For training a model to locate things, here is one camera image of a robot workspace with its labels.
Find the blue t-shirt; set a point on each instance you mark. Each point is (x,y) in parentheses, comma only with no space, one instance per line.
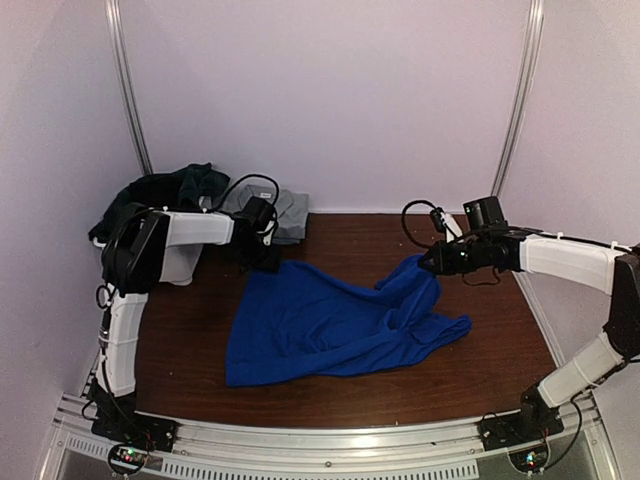
(300,321)

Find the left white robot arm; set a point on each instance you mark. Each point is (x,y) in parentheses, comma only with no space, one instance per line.
(150,246)

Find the left aluminium frame post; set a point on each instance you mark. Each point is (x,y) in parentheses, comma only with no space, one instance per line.
(123,72)

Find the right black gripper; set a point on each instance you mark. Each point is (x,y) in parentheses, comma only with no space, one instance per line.
(442,265)

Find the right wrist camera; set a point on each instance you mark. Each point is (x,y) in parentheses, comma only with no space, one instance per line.
(445,224)

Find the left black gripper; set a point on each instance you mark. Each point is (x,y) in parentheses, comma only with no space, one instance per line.
(272,264)

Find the right aluminium frame post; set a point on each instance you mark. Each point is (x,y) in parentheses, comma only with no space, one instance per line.
(529,59)

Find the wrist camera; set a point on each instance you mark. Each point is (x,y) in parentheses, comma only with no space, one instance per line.
(267,235)
(445,224)

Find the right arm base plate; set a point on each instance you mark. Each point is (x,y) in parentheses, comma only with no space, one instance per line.
(513,429)

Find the front aluminium rail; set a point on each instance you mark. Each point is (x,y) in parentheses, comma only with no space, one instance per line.
(442,450)

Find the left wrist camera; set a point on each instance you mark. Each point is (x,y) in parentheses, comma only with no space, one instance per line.
(267,235)

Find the folded grey button shirt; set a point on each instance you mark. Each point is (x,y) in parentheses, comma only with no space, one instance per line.
(292,210)

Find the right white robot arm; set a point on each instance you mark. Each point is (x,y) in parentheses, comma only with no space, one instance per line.
(609,268)

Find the white plastic laundry bin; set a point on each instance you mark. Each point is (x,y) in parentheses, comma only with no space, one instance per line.
(179,262)

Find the dark green plaid shirt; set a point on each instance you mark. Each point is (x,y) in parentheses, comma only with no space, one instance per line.
(181,189)

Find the aluminium frame post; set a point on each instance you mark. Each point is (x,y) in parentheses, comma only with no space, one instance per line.
(529,59)
(123,72)

